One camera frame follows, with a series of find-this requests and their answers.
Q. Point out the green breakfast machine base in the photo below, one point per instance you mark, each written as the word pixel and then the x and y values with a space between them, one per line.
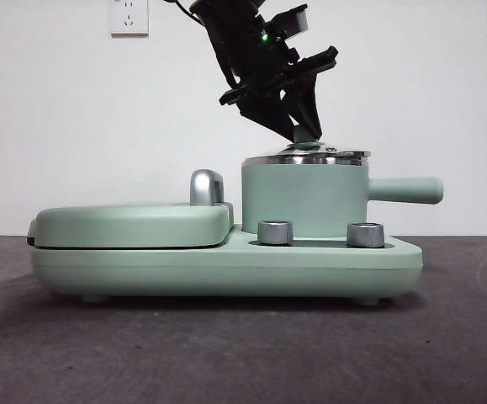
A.
pixel 226 269

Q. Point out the glass pot lid green knob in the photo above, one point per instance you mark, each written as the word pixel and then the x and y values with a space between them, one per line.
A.
pixel 303 135

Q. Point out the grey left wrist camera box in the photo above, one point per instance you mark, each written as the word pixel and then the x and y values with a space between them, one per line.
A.
pixel 298 21

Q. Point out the white wall socket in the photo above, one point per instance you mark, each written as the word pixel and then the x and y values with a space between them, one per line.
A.
pixel 129 25

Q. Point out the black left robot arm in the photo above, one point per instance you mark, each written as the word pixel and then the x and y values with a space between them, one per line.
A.
pixel 230 38

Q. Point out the silver control knob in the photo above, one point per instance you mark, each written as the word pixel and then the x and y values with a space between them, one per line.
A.
pixel 274 232
pixel 365 235

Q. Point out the green griddle cover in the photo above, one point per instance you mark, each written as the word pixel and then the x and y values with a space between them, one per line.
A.
pixel 121 223

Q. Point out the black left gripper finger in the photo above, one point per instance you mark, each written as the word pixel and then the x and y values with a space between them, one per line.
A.
pixel 308 105
pixel 268 111

